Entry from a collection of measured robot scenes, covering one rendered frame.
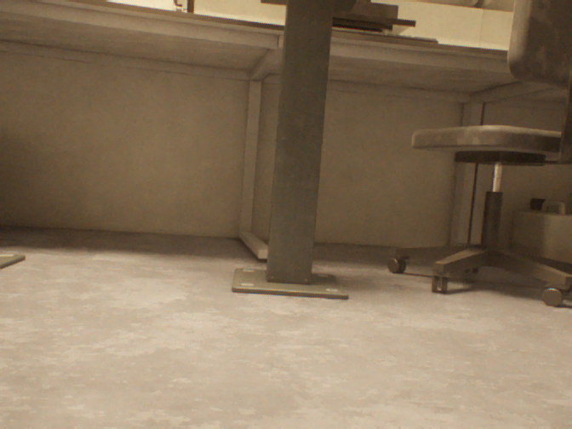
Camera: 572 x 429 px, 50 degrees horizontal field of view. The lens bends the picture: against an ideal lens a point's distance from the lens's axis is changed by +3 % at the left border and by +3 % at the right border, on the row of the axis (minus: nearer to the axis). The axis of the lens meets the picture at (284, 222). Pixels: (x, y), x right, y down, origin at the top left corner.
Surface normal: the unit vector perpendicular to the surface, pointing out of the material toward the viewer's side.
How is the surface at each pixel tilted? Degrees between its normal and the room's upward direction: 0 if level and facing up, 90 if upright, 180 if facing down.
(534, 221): 92
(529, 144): 90
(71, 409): 0
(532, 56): 90
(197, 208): 90
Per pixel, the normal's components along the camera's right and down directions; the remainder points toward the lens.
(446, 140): -0.91, -0.04
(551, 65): 0.40, 0.11
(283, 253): 0.05, 0.08
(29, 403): 0.07, -0.99
